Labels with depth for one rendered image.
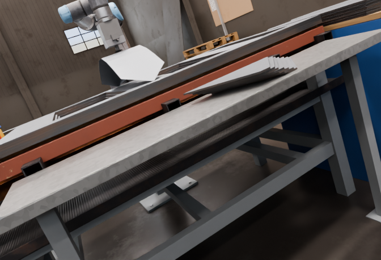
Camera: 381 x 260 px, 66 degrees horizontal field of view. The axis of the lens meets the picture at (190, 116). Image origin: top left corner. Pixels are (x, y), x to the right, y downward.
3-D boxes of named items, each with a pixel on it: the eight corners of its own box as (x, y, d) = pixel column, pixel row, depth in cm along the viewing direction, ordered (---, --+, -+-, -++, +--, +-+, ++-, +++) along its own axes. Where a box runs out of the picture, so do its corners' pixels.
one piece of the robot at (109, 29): (94, 13, 120) (110, 51, 123) (114, 7, 123) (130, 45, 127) (91, 19, 129) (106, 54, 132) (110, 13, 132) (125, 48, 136)
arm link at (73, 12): (75, 18, 176) (53, 1, 128) (93, 11, 177) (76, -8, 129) (84, 37, 178) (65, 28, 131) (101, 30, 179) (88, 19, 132)
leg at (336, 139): (355, 190, 143) (321, 57, 128) (347, 196, 141) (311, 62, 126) (344, 187, 148) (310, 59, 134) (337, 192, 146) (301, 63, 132)
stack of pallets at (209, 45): (250, 69, 649) (238, 30, 630) (220, 83, 616) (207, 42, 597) (220, 74, 760) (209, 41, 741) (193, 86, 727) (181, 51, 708)
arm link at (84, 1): (82, 1, 139) (77, -4, 128) (104, -8, 140) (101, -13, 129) (89, 17, 141) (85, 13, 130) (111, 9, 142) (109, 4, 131)
